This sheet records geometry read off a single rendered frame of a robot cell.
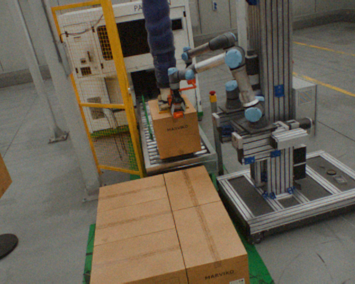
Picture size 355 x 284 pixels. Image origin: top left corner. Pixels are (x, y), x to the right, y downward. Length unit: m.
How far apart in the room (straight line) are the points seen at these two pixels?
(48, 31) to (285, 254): 2.95
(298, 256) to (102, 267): 1.57
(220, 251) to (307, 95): 1.45
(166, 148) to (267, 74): 1.11
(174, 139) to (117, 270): 1.31
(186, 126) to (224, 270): 1.34
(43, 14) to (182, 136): 1.74
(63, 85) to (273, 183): 2.28
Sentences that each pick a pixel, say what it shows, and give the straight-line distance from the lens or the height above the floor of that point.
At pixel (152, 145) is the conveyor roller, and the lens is 3.72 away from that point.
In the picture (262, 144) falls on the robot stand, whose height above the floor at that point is 0.89.
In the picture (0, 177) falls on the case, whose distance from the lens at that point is 3.49.
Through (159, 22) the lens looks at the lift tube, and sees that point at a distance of 2.99.
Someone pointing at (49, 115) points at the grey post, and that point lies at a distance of 6.04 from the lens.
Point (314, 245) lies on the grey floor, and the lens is 3.13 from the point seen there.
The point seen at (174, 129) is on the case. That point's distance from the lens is 3.02.
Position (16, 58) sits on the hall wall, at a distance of 11.93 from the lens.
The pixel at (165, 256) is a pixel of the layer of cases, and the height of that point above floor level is 0.54.
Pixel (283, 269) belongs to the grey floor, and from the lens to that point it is 2.91.
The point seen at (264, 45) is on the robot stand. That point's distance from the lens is 2.69.
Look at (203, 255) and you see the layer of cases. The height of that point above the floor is 0.54.
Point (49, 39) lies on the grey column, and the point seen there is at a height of 1.82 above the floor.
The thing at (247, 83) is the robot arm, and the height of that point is 1.43.
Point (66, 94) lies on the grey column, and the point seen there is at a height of 1.27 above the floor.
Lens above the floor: 2.12
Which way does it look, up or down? 25 degrees down
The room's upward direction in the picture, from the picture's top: 9 degrees counter-clockwise
